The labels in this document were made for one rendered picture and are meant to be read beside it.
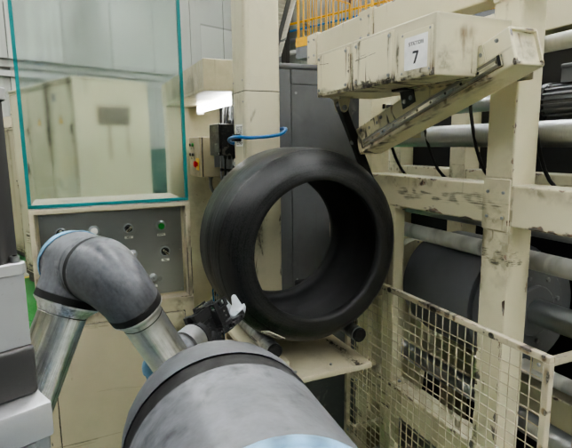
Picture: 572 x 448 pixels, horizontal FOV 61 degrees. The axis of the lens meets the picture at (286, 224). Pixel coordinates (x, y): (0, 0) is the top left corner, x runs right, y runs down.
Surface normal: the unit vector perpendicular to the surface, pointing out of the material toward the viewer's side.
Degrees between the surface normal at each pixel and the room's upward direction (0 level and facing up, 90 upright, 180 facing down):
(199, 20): 90
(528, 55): 72
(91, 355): 90
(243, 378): 5
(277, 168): 48
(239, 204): 67
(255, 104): 90
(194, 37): 90
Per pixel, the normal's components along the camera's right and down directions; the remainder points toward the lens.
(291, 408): 0.27, -0.96
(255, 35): 0.40, 0.14
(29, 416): 0.72, 0.11
